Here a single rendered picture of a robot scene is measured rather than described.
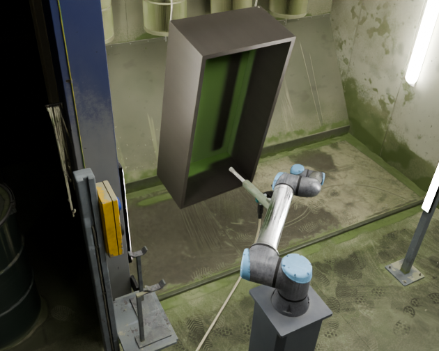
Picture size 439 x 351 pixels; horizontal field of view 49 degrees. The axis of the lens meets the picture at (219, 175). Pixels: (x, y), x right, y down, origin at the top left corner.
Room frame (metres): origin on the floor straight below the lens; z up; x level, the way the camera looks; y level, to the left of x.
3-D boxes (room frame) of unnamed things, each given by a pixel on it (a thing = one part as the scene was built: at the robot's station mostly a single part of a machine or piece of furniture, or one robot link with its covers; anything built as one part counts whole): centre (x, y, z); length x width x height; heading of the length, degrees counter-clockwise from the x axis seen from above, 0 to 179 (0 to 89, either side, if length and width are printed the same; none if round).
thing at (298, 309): (1.56, -0.39, 0.69); 0.19 x 0.19 x 0.10
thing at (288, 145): (3.52, -0.10, 0.11); 2.70 x 0.02 x 0.13; 119
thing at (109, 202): (1.24, 0.38, 1.42); 0.12 x 0.06 x 0.26; 29
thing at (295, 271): (1.56, -0.38, 0.83); 0.17 x 0.15 x 0.18; 74
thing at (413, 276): (2.38, -1.37, 0.01); 0.20 x 0.20 x 0.01; 29
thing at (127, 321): (1.29, 0.31, 0.78); 0.31 x 0.23 x 0.01; 29
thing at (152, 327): (1.30, 0.30, 0.95); 0.26 x 0.15 x 0.32; 29
